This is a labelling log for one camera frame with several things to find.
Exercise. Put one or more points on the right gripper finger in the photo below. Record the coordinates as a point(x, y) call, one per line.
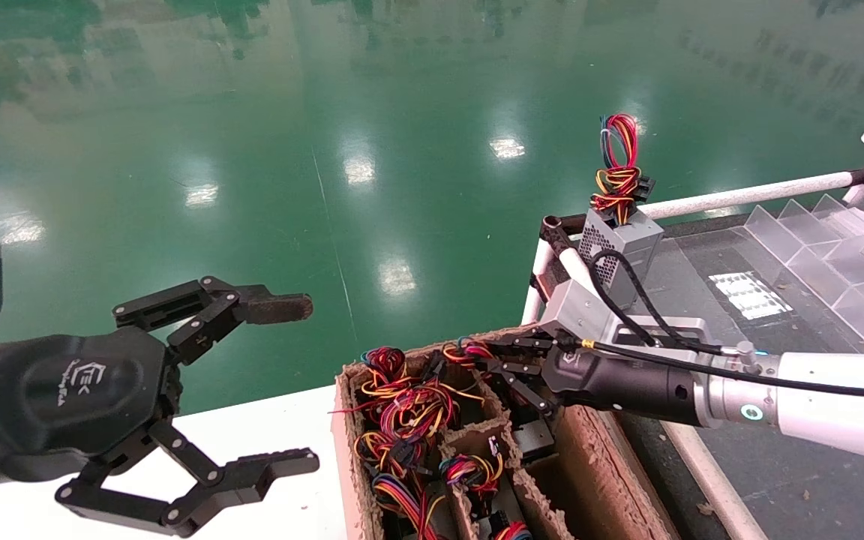
point(526, 382)
point(522, 345)

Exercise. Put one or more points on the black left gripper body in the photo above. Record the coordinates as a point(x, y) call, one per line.
point(64, 397)

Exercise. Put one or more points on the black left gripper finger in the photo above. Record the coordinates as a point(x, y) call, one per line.
point(214, 304)
point(237, 480)

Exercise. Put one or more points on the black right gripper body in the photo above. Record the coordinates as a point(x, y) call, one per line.
point(627, 386)

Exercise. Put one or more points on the grey power supply unit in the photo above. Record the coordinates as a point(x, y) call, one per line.
point(535, 442)

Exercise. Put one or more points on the brown pulp cardboard box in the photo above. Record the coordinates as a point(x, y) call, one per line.
point(597, 480)

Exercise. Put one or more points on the white label sheet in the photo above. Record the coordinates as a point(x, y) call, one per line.
point(751, 295)

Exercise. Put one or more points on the clear acrylic divider tray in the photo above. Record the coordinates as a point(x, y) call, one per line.
point(837, 262)

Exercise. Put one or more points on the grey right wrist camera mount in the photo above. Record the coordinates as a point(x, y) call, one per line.
point(582, 311)

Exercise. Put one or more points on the cart with white tube frame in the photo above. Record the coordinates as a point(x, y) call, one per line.
point(777, 495)

